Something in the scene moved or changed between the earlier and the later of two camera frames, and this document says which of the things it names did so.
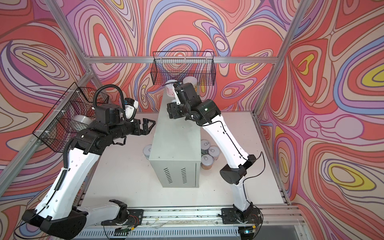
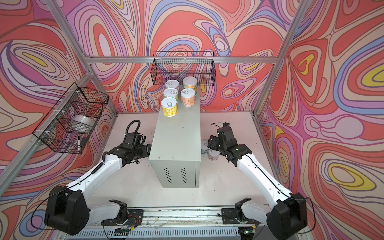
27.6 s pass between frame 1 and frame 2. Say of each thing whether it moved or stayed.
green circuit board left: stayed
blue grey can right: stayed
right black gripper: moved
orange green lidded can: stayed
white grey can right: stayed
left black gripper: moved
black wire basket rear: stayed
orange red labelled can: moved
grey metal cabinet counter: stayed
